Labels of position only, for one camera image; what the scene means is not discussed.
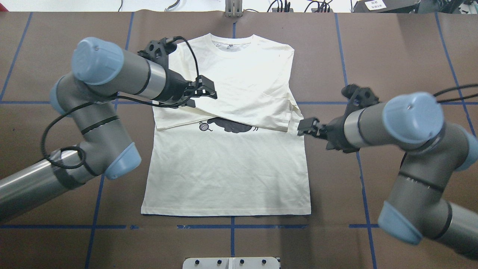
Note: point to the cream long-sleeve cat shirt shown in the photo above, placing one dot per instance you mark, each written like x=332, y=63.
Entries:
x=239, y=154

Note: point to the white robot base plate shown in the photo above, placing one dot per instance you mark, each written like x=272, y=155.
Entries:
x=232, y=263

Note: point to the black box with white label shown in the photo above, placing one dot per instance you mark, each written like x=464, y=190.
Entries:
x=384, y=6

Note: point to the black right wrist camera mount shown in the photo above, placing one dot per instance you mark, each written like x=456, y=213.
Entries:
x=358, y=98

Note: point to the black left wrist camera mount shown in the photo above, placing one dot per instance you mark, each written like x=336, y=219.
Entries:
x=158, y=51

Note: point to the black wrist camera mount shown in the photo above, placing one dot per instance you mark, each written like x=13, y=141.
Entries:
x=158, y=51
x=358, y=98

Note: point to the grey aluminium frame post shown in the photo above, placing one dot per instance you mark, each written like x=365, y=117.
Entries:
x=233, y=8

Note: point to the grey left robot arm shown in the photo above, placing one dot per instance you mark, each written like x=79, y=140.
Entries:
x=101, y=72

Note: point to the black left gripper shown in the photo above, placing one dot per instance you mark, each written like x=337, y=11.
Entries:
x=174, y=88

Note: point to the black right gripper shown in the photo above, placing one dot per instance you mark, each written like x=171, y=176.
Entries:
x=337, y=130

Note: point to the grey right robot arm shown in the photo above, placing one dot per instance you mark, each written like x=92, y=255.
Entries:
x=433, y=150

